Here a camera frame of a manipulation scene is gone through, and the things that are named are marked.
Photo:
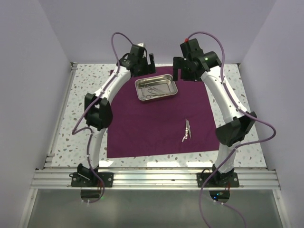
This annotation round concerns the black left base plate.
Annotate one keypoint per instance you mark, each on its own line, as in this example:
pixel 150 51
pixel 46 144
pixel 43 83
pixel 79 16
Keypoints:
pixel 81 181

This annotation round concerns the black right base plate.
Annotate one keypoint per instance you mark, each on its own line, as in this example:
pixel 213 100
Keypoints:
pixel 217 181

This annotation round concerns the silver tweezers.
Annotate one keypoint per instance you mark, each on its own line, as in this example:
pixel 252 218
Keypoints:
pixel 187 123
pixel 187 134

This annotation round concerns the steel forceps in tray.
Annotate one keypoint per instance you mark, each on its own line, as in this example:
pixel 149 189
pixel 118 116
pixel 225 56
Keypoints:
pixel 155 91

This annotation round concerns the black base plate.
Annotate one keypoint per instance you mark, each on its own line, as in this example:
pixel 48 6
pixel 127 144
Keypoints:
pixel 81 181
pixel 217 181

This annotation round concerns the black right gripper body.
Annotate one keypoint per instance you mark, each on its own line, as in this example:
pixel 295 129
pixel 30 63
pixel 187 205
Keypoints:
pixel 186 73

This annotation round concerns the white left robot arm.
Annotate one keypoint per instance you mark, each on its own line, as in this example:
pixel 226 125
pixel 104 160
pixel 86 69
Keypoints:
pixel 98 111

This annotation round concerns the stainless steel instrument tray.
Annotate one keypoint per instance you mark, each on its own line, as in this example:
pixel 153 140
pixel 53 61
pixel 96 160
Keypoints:
pixel 163 82

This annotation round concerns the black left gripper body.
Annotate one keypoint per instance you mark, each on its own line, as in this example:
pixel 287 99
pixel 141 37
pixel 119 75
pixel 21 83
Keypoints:
pixel 143 69

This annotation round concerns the aluminium front frame rail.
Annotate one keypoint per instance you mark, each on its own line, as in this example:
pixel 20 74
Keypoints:
pixel 160 179

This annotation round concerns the steel surgical scissors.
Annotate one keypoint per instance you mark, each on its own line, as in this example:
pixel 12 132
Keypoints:
pixel 146 93

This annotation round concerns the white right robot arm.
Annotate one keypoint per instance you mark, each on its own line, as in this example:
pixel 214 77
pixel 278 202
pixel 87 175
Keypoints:
pixel 238 121

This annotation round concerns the purple surgical cloth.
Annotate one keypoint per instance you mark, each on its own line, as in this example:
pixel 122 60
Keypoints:
pixel 158 127

